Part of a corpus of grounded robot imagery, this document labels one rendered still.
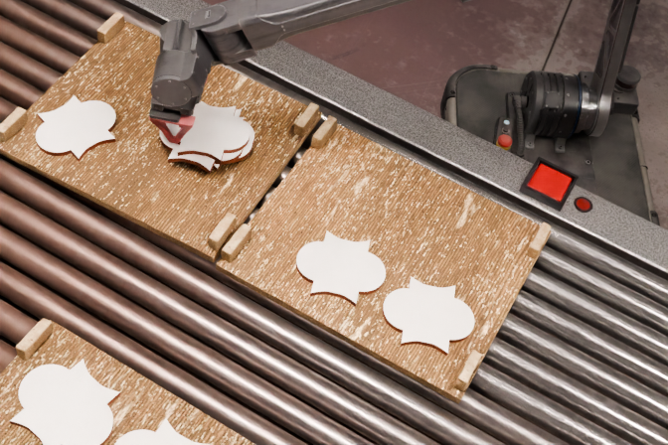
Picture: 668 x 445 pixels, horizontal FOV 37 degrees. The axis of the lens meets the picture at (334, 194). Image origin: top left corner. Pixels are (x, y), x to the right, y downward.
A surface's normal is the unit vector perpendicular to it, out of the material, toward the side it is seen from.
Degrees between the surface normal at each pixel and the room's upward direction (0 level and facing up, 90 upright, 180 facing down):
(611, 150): 0
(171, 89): 90
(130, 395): 0
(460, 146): 0
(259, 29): 88
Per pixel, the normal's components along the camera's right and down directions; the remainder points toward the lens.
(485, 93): 0.11, -0.61
